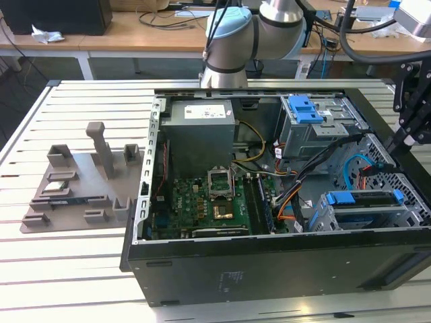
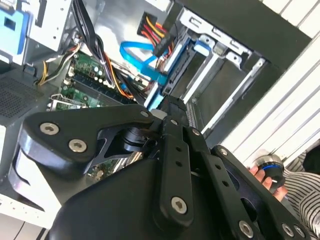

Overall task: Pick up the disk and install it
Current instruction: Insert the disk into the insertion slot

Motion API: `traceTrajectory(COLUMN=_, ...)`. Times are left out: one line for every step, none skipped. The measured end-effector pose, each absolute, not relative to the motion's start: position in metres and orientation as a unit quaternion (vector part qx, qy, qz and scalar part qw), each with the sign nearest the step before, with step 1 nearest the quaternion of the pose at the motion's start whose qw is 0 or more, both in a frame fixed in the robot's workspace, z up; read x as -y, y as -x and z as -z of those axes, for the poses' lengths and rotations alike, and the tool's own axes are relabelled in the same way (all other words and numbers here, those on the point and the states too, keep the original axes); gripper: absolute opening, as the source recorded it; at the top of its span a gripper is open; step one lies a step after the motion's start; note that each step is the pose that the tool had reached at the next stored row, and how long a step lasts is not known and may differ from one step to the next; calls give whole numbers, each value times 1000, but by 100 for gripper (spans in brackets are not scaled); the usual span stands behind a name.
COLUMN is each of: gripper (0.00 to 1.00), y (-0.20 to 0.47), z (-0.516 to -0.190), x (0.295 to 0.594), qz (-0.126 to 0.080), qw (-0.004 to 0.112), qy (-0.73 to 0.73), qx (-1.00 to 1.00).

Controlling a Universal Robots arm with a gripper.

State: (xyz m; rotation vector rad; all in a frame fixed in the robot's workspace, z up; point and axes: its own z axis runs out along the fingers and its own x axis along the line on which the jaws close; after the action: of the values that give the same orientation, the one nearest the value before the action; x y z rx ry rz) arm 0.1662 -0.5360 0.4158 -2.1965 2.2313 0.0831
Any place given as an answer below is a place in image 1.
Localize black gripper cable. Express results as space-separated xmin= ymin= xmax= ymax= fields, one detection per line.
xmin=339 ymin=0 xmax=431 ymax=65

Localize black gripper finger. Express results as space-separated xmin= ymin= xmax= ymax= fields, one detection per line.
xmin=392 ymin=61 xmax=422 ymax=114
xmin=386 ymin=77 xmax=431 ymax=153

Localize metal socket cover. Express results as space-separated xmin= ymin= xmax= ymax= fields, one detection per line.
xmin=207 ymin=166 xmax=235 ymax=200

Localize blue wire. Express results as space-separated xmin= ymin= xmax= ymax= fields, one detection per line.
xmin=342 ymin=153 xmax=375 ymax=192

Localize grey power supply unit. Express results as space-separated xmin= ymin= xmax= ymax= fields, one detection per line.
xmin=160 ymin=99 xmax=236 ymax=169

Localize blue empty disk carrier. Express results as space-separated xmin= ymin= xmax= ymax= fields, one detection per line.
xmin=288 ymin=96 xmax=324 ymax=124

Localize orange wire bundle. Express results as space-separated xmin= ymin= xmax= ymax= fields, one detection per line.
xmin=276 ymin=190 xmax=304 ymax=222

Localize grey parts rack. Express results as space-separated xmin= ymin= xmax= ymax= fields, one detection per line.
xmin=19 ymin=120 xmax=146 ymax=235

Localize crumpled white plastic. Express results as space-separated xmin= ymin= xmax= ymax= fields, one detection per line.
xmin=31 ymin=24 xmax=65 ymax=44

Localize hard disk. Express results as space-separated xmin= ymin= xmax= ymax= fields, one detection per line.
xmin=308 ymin=188 xmax=405 ymax=231

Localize black open PC case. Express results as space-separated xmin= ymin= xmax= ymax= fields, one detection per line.
xmin=120 ymin=77 xmax=431 ymax=309

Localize metal disk bay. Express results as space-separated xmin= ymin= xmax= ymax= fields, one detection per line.
xmin=308 ymin=188 xmax=431 ymax=231

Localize RAM stick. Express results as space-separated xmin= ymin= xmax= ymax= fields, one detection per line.
xmin=32 ymin=198 xmax=108 ymax=206

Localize silver CPU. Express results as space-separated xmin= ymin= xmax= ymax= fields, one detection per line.
xmin=43 ymin=181 xmax=70 ymax=193

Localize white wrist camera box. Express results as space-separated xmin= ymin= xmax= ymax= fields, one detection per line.
xmin=393 ymin=0 xmax=431 ymax=38

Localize wooden desk white frame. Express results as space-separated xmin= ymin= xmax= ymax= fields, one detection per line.
xmin=0 ymin=9 xmax=431 ymax=81

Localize CPU socket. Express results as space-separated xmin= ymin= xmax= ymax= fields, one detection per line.
xmin=211 ymin=199 xmax=235 ymax=220

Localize metal drive cage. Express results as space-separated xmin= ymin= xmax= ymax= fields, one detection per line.
xmin=279 ymin=96 xmax=370 ymax=169

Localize black cable bundle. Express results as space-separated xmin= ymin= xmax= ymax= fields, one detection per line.
xmin=295 ymin=133 xmax=366 ymax=184

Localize black graphics card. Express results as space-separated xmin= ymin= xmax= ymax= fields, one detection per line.
xmin=181 ymin=227 xmax=252 ymax=238

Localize green motherboard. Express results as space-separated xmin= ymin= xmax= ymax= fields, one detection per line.
xmin=150 ymin=174 xmax=273 ymax=236

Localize clear plastic bags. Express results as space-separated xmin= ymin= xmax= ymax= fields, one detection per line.
xmin=366 ymin=20 xmax=405 ymax=38

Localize large black box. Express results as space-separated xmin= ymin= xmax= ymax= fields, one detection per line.
xmin=0 ymin=0 xmax=114 ymax=36

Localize yellow and black wires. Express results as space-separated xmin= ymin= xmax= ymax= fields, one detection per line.
xmin=235 ymin=120 xmax=267 ymax=163

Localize black RAM slot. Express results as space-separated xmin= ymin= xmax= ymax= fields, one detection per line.
xmin=257 ymin=176 xmax=274 ymax=234
xmin=244 ymin=177 xmax=261 ymax=235

